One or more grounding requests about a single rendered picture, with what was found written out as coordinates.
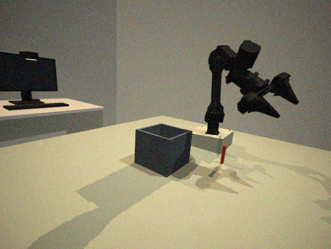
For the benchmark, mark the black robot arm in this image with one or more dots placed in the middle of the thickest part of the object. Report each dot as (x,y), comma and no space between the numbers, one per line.
(224,58)

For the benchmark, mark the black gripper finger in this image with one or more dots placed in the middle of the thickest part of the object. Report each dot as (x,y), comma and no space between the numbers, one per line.
(262,106)
(286,92)

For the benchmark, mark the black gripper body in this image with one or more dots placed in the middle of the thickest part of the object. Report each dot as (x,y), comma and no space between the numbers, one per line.
(255,87)

